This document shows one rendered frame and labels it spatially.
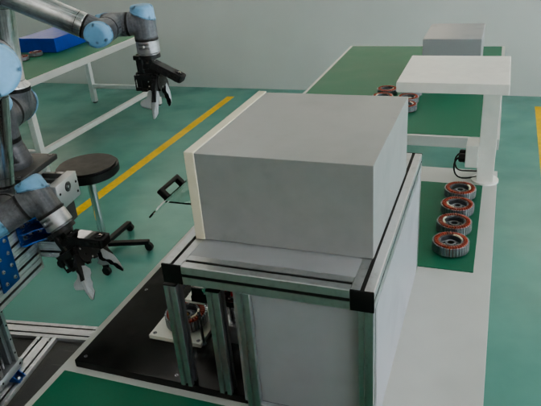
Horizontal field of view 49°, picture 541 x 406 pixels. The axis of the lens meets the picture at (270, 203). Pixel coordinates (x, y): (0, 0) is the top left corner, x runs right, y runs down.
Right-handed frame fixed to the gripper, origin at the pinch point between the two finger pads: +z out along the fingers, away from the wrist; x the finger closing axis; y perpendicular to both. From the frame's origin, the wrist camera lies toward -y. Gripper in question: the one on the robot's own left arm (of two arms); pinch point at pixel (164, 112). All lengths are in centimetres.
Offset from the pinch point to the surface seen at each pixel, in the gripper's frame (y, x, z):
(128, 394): -18, 88, 40
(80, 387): -5, 87, 40
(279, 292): -57, 90, 7
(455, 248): -96, 20, 37
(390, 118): -77, 55, -17
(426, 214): -88, -7, 40
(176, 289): -33, 85, 11
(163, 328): -19, 67, 37
